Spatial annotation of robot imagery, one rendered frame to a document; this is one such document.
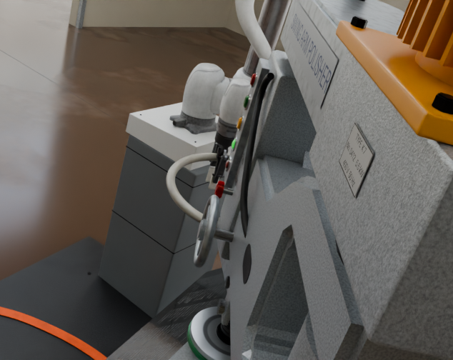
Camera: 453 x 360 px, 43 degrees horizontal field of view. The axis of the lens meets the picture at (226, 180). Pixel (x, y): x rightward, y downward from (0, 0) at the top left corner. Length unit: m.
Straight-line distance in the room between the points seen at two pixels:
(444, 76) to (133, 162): 2.19
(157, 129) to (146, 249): 0.57
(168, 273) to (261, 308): 1.80
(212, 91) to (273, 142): 1.36
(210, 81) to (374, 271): 2.07
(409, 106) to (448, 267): 0.10
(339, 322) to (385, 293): 0.14
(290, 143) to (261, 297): 0.38
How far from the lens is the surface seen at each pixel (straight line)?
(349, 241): 0.45
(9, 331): 2.62
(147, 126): 2.49
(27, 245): 3.12
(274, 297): 0.81
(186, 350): 1.44
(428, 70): 0.48
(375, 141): 0.45
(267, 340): 0.85
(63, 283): 2.88
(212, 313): 1.52
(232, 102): 2.01
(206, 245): 1.09
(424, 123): 0.35
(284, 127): 1.09
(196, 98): 2.44
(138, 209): 2.62
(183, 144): 2.37
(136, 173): 2.58
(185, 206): 1.81
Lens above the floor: 1.82
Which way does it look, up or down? 25 degrees down
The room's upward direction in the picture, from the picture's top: 17 degrees clockwise
